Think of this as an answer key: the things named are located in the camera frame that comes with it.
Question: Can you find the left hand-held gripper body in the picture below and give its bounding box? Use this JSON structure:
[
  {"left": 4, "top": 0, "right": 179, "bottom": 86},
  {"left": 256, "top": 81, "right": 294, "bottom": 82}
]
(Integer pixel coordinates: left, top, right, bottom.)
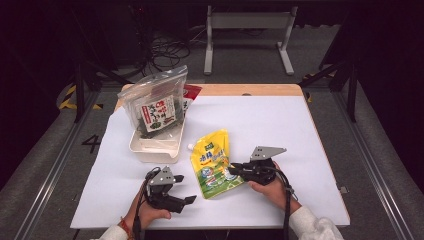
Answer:
[{"left": 144, "top": 165, "right": 186, "bottom": 215}]

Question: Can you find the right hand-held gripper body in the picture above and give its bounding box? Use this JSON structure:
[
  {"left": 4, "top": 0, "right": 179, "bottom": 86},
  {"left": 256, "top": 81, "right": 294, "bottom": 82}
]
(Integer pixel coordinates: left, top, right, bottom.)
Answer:
[{"left": 244, "top": 145, "right": 288, "bottom": 187}]

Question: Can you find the yellow spout pouch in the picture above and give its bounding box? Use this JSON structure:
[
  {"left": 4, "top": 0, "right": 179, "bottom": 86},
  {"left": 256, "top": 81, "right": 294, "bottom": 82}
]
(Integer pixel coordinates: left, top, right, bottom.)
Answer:
[{"left": 187, "top": 128, "right": 246, "bottom": 201}]

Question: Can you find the white plastic storage box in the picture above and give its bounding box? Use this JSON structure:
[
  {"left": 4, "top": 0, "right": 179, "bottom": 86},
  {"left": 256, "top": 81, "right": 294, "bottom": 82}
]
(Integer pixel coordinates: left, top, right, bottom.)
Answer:
[{"left": 128, "top": 109, "right": 188, "bottom": 165}]

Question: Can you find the clear bag of dark seaweed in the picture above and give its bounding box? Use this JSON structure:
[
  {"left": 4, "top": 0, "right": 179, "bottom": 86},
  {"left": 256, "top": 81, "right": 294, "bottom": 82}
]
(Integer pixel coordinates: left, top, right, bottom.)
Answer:
[{"left": 116, "top": 64, "right": 190, "bottom": 140}]

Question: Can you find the red and white seasoning packet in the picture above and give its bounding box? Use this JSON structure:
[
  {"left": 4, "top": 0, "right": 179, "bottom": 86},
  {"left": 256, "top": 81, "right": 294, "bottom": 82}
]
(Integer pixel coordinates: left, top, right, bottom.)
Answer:
[{"left": 181, "top": 83, "right": 204, "bottom": 118}]

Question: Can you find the person's left hand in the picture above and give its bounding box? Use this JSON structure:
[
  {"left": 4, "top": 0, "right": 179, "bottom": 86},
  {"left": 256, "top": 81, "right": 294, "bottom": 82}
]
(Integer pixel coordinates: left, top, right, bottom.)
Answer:
[{"left": 127, "top": 189, "right": 173, "bottom": 232}]

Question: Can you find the person's right hand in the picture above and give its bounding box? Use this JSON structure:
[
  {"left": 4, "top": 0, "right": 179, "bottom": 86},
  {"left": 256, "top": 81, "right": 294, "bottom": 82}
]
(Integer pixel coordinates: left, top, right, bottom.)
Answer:
[{"left": 247, "top": 161, "right": 298, "bottom": 215}]

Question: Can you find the white paper sheet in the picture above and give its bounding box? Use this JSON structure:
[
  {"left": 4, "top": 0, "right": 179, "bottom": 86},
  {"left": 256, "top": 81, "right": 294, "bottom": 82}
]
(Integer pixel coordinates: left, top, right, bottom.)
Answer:
[{"left": 70, "top": 95, "right": 351, "bottom": 231}]

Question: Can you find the black metal stand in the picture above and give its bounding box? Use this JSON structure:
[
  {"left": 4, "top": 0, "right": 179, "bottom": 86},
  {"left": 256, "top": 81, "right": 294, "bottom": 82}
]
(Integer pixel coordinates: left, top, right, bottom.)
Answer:
[
  {"left": 297, "top": 59, "right": 360, "bottom": 123},
  {"left": 71, "top": 59, "right": 134, "bottom": 123}
]

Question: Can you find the yellow and black floor tape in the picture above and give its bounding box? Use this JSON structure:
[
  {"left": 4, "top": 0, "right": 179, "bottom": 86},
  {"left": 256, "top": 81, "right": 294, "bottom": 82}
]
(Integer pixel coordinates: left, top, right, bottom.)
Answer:
[{"left": 58, "top": 84, "right": 103, "bottom": 111}]

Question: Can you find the white metal stand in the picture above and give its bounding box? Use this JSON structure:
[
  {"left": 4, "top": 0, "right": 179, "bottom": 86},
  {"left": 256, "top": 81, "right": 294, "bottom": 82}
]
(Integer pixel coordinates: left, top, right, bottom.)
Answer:
[{"left": 203, "top": 4, "right": 299, "bottom": 76}]

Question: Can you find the left hand-held gripper black cable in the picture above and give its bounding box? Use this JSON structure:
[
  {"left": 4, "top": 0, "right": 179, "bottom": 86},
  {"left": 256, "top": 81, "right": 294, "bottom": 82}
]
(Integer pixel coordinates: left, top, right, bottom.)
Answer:
[{"left": 131, "top": 167, "right": 162, "bottom": 240}]

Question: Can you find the hand-held gripper black cable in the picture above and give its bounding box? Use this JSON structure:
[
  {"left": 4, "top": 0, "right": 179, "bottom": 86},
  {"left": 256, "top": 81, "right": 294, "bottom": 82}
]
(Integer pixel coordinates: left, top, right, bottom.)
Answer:
[
  {"left": 265, "top": 165, "right": 298, "bottom": 240},
  {"left": 131, "top": 167, "right": 162, "bottom": 240}
]

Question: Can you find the right hand-held gripper black cable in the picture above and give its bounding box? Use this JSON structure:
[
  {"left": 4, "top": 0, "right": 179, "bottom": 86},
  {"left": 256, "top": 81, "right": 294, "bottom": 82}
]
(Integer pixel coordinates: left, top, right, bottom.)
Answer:
[{"left": 265, "top": 165, "right": 298, "bottom": 240}]

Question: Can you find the red cord bracelet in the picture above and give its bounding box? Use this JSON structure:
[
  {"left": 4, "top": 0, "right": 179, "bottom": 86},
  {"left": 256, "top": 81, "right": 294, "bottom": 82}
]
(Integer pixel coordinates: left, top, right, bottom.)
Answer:
[{"left": 118, "top": 216, "right": 135, "bottom": 240}]

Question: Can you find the aluminium floor rail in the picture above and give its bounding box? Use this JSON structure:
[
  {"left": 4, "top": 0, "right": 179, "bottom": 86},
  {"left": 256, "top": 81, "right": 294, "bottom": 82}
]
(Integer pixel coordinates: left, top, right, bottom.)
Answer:
[
  {"left": 14, "top": 89, "right": 102, "bottom": 240},
  {"left": 332, "top": 89, "right": 415, "bottom": 240}
]

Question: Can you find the tangle of black floor cables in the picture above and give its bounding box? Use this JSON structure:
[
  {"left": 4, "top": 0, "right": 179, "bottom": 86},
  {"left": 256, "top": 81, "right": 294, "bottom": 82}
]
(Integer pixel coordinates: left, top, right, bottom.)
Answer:
[{"left": 128, "top": 24, "right": 208, "bottom": 85}]

